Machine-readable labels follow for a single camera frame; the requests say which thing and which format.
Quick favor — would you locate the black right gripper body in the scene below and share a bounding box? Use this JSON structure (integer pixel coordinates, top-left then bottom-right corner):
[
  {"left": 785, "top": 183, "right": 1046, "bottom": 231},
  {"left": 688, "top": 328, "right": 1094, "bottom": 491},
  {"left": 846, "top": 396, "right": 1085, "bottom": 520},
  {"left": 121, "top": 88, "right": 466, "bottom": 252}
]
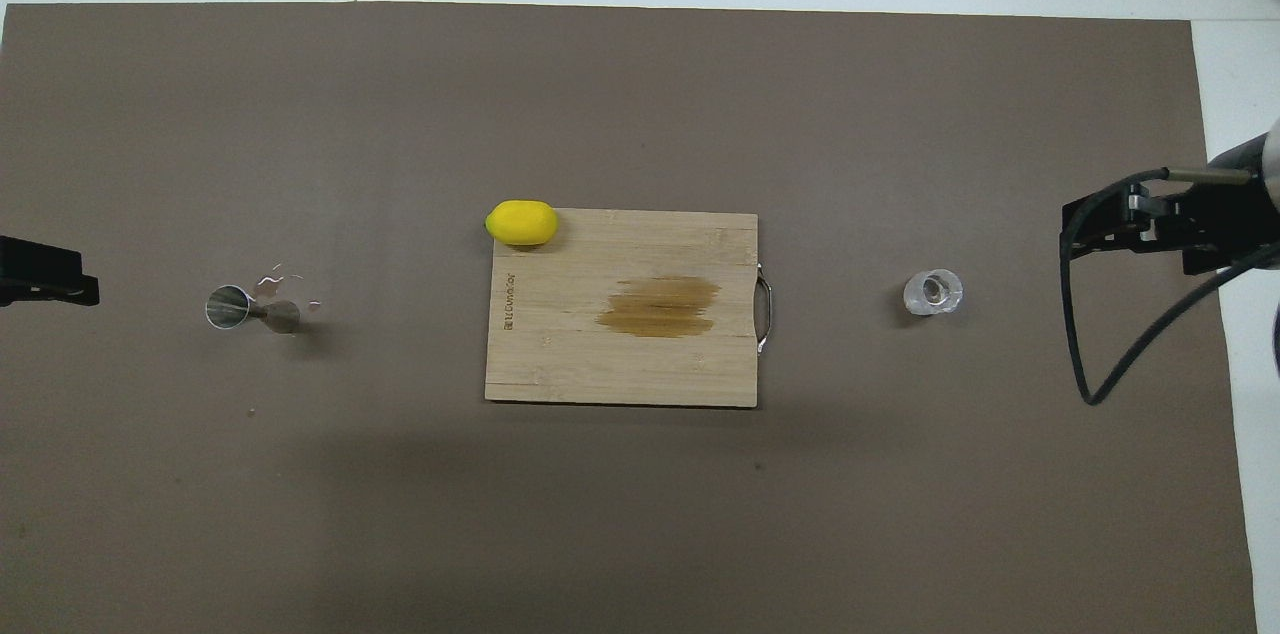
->
[{"left": 1165, "top": 179, "right": 1280, "bottom": 253}]

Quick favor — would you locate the small clear glass cup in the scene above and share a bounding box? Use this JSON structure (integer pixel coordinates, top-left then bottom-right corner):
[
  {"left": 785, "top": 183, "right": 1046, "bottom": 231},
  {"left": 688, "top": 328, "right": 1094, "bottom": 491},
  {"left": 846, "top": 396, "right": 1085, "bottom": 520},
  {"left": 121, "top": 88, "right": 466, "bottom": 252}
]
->
[{"left": 903, "top": 269, "right": 964, "bottom": 318}]

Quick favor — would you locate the steel double-cone jigger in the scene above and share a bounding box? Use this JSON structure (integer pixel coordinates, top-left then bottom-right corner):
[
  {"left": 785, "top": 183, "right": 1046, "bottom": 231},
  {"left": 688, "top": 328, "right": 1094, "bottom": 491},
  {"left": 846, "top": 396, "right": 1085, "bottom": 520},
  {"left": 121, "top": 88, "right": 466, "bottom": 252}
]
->
[{"left": 205, "top": 284, "right": 302, "bottom": 335}]

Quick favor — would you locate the yellow lemon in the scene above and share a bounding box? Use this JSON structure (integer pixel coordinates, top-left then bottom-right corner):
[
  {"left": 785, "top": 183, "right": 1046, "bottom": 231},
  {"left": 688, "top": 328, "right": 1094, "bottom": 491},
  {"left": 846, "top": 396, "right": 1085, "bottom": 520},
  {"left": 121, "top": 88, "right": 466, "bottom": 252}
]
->
[{"left": 485, "top": 200, "right": 559, "bottom": 247}]

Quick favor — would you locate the large brown table mat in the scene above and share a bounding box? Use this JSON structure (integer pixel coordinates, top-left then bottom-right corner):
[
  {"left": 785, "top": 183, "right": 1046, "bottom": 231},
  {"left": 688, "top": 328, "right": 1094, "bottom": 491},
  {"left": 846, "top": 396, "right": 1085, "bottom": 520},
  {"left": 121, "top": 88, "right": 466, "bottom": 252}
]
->
[{"left": 0, "top": 2, "right": 1259, "bottom": 634}]

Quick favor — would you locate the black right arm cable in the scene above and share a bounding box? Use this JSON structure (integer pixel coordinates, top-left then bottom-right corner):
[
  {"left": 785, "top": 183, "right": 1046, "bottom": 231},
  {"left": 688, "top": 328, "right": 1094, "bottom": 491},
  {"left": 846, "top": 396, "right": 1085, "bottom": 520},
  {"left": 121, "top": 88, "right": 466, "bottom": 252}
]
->
[{"left": 1060, "top": 169, "right": 1280, "bottom": 406}]

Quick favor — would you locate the wooden cutting board, metal handle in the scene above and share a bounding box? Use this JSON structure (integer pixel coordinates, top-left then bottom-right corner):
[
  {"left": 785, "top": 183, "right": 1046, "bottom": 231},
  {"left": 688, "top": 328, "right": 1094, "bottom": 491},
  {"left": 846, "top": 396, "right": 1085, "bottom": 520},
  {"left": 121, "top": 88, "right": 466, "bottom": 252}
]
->
[{"left": 485, "top": 208, "right": 773, "bottom": 409}]

